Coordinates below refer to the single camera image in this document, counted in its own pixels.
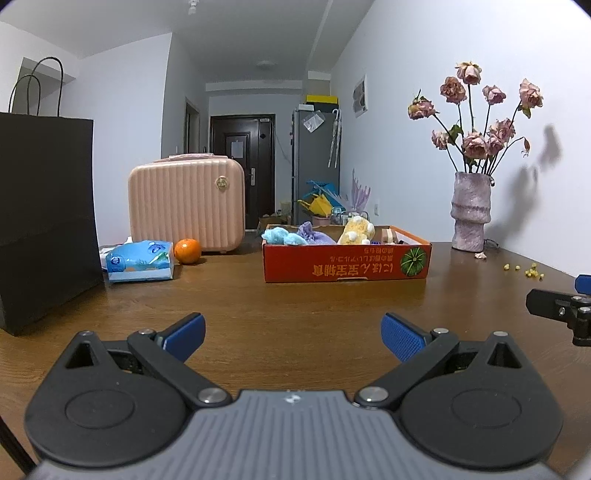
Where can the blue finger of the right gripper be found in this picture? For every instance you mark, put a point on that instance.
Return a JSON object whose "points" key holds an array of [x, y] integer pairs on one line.
{"points": [[562, 307], [583, 283]]}

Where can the wall electrical panel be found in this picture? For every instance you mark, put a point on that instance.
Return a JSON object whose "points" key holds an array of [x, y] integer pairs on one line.
{"points": [[360, 97]]}

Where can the cardboard box on floor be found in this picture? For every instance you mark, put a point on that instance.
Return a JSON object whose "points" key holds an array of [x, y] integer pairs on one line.
{"points": [[270, 220]]}

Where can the black paper shopping bag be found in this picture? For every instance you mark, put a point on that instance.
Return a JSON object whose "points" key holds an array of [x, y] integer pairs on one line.
{"points": [[49, 248]]}

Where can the orange fruit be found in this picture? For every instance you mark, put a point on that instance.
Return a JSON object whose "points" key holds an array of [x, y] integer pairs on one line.
{"points": [[187, 251]]}

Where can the yellow popcorn crumbs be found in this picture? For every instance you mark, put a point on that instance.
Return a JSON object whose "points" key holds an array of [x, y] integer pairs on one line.
{"points": [[532, 272]]}

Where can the red cardboard box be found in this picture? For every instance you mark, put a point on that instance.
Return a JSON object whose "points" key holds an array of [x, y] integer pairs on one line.
{"points": [[409, 259]]}

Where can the pink textured vase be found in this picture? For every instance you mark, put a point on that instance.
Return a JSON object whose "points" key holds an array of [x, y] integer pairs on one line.
{"points": [[471, 210]]}

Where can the blue tissue pack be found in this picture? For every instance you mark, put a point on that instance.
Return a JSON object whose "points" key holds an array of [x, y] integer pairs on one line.
{"points": [[142, 261]]}

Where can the pink ribbed suitcase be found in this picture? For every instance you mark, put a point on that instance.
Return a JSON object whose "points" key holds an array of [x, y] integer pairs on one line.
{"points": [[199, 196]]}

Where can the hanging umbrella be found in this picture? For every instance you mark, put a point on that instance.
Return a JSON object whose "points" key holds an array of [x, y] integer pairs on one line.
{"points": [[335, 149]]}

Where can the blue plush toy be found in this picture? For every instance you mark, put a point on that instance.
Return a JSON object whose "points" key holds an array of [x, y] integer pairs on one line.
{"points": [[280, 236]]}

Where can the yellow box on refrigerator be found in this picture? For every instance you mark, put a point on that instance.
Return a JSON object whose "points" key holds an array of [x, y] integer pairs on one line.
{"points": [[324, 99]]}

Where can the white yellow plush dog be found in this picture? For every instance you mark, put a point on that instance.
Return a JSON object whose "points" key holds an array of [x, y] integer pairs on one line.
{"points": [[358, 231]]}

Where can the blue yellow bags pile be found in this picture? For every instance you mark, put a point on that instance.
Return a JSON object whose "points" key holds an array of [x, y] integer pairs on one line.
{"points": [[321, 199]]}

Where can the dark entrance door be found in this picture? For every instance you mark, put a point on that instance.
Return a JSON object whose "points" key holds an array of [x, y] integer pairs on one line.
{"points": [[249, 140]]}

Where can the grey refrigerator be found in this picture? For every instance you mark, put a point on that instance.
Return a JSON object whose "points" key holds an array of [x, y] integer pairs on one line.
{"points": [[312, 158]]}

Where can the purple drawstring pouch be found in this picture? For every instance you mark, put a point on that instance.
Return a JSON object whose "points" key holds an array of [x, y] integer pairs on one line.
{"points": [[313, 237]]}

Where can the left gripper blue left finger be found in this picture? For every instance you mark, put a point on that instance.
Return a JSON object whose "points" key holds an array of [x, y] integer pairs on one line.
{"points": [[163, 354]]}

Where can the wire cart with bottles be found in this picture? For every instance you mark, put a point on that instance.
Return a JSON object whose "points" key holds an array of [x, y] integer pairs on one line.
{"points": [[340, 216]]}

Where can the dried pink roses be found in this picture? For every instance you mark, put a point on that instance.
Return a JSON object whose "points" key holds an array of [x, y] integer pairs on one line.
{"points": [[476, 142]]}

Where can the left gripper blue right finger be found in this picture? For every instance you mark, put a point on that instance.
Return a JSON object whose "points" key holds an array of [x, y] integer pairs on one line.
{"points": [[422, 355]]}

